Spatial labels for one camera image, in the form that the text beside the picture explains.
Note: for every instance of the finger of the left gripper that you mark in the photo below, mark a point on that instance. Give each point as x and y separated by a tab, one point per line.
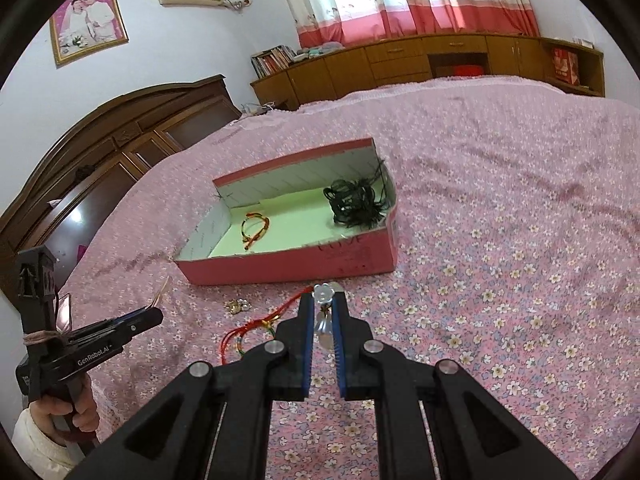
121	330
143	319

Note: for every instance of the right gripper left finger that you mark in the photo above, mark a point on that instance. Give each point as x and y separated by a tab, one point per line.
212	422

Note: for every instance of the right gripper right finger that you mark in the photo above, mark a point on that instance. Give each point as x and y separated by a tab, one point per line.
433	421

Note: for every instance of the white flower hair clip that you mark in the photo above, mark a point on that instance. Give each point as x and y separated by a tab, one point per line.
323	295

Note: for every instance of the white left sleeve forearm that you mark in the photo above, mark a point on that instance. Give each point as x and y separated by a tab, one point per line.
47	459

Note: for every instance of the pink cardboard jewelry box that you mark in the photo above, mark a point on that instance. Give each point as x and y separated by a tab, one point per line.
270	223

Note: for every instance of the person's left hand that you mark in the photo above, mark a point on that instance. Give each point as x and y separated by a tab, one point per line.
84	411

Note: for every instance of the dark wooden headboard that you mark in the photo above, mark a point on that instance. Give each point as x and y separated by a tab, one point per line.
80	181

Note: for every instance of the pink floral bed sheet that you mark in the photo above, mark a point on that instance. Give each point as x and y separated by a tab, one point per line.
518	251

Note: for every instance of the row of books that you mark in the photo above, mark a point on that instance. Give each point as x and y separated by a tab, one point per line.
272	61

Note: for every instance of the long wooden cabinet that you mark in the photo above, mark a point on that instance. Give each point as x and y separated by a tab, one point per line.
421	58

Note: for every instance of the framed wedding photo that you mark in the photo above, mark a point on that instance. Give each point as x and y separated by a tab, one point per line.
83	27

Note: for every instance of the red item in cabinet niche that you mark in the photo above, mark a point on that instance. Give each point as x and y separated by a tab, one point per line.
468	70

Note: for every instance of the pink white floral curtain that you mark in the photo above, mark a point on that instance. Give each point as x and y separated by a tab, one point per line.
400	0

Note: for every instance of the red gift box on shelf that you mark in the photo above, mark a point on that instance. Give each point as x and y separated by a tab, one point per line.
565	66

